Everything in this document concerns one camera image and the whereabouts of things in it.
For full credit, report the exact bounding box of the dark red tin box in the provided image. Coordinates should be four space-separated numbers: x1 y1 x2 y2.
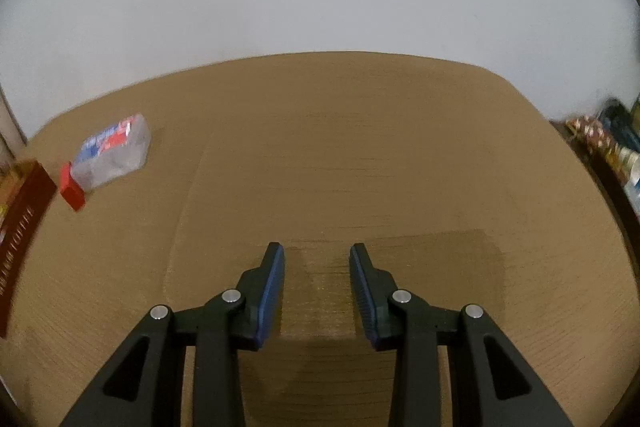
0 159 58 340

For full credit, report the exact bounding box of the clear plastic box blue label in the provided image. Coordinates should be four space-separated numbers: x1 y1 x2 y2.
70 114 152 192

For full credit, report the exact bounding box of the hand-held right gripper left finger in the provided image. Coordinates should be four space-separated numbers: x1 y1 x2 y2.
60 242 286 427

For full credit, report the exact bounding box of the small red box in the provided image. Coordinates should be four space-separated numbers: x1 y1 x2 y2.
60 162 87 212

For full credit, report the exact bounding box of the floral cloth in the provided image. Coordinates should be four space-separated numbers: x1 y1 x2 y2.
565 117 613 152

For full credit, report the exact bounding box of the dark wooden side cabinet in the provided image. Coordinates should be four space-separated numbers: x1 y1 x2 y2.
550 119 640 258

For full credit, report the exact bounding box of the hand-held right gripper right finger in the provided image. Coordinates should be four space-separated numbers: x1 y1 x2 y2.
349 243 573 427

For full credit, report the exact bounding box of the patterned curtain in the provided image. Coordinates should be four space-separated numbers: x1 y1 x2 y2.
0 87 28 168

